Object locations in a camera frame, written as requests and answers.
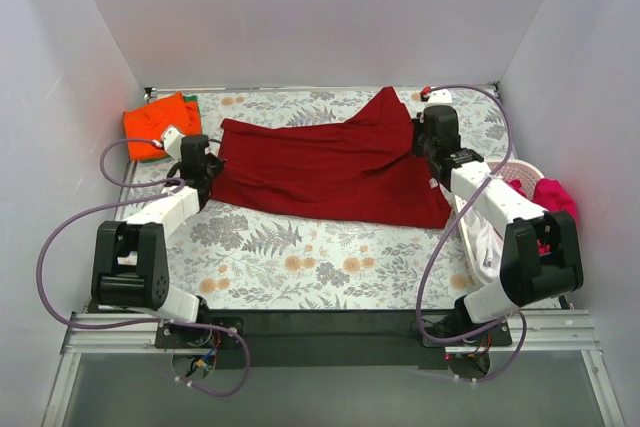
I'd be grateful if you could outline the dark red t shirt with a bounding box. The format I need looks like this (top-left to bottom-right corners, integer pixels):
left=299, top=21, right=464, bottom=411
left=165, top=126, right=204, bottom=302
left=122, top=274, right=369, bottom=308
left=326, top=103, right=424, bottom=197
left=211, top=87, right=451, bottom=229

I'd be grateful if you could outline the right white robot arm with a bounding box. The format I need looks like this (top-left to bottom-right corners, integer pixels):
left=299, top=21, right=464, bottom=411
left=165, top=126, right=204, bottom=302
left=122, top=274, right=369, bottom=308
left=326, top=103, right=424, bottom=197
left=414, top=105, right=584, bottom=345

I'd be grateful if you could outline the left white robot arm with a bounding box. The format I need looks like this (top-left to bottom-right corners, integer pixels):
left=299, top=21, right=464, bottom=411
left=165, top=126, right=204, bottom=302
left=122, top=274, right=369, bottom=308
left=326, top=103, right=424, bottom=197
left=91, top=127, right=224, bottom=347

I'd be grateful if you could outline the folded orange t shirt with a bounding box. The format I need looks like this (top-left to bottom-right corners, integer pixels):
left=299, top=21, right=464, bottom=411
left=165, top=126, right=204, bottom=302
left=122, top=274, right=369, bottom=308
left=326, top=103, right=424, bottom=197
left=123, top=92, right=202, bottom=141

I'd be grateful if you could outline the folded green t shirt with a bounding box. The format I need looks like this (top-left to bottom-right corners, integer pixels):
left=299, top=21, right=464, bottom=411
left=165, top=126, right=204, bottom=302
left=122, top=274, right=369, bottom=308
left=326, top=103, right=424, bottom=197
left=141, top=92, right=202, bottom=140

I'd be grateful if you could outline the white plastic laundry basket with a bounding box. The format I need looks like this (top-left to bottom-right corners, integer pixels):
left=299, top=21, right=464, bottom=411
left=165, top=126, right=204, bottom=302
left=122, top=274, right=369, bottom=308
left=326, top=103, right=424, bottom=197
left=452, top=158, right=571, bottom=298

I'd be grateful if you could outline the floral table cloth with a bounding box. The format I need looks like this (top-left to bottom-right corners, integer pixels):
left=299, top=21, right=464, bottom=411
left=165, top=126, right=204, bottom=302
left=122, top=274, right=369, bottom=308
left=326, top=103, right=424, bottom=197
left=99, top=89, right=564, bottom=312

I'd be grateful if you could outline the white t shirt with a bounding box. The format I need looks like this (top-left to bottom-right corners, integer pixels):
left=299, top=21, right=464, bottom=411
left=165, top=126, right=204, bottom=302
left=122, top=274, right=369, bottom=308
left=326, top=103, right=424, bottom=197
left=460, top=208, right=503, bottom=285

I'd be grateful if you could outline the pink t shirt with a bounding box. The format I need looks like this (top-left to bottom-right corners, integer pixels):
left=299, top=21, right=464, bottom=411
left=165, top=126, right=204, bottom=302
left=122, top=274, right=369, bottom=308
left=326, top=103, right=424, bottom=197
left=508, top=178, right=579, bottom=222

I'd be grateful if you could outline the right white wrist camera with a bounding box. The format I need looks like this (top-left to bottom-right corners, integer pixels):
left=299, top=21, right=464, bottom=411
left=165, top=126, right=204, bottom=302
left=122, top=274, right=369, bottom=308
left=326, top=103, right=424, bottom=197
left=420, top=86, right=453, bottom=105

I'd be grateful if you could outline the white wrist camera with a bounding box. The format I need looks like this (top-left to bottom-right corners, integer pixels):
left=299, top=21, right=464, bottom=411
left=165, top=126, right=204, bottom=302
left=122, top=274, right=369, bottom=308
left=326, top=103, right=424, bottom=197
left=152, top=125, right=185, bottom=159
left=420, top=86, right=453, bottom=105

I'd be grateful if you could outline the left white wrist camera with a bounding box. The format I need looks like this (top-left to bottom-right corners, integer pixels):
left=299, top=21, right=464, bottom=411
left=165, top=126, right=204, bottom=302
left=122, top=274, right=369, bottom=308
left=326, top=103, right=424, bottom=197
left=152, top=125, right=185, bottom=159

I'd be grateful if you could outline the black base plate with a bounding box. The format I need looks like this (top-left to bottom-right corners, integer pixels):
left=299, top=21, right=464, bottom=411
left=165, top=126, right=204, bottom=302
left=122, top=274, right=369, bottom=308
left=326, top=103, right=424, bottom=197
left=154, top=309, right=514, bottom=371

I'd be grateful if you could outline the aluminium frame rail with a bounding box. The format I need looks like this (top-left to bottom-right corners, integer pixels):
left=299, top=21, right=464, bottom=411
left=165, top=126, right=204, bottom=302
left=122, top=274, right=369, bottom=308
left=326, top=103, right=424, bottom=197
left=44, top=309, right=624, bottom=426

